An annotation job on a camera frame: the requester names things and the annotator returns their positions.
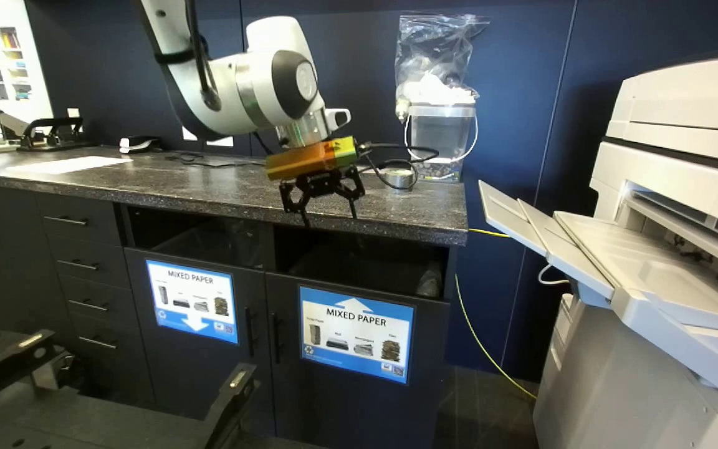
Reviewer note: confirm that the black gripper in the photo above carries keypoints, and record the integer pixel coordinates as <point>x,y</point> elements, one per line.
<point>324,185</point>

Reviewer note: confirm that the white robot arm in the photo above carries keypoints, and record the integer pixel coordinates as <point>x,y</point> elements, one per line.
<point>235,83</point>

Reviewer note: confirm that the grey rubbish bin liner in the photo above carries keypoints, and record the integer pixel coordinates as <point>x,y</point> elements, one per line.
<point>360,266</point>
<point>211,241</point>

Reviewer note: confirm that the black bin cabinet door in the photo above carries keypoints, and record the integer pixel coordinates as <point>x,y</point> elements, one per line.
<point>201,376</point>
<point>350,407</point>

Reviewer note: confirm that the small metal cup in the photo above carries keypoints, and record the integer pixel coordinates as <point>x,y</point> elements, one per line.
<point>402,178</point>

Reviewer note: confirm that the blue sign with up arrow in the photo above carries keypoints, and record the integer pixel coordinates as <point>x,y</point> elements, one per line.
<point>357,336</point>

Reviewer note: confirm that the clear plastic bucket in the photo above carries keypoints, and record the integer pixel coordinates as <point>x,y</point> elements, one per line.
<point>439,142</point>

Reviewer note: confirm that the blue sign with down arrow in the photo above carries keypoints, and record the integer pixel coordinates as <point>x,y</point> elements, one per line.
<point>190,301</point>

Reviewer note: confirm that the black bar clamp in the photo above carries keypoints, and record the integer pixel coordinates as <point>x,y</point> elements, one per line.
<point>12,366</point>
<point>231,402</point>

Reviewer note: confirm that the black drawer cabinet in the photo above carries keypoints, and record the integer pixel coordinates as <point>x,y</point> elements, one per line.
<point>99,284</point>

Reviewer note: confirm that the black desk device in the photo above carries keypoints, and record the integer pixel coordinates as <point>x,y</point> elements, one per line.
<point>44,134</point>

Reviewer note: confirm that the plain black cabinet door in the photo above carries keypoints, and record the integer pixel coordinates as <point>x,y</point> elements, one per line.
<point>12,266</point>

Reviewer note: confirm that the white office printer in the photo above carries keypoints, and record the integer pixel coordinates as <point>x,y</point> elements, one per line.
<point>666,351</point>

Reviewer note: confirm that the yellow camera mount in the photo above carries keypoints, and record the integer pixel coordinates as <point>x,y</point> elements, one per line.
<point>310,158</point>

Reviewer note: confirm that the white wall outlet plate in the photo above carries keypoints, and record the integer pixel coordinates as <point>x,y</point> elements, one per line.
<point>225,142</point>

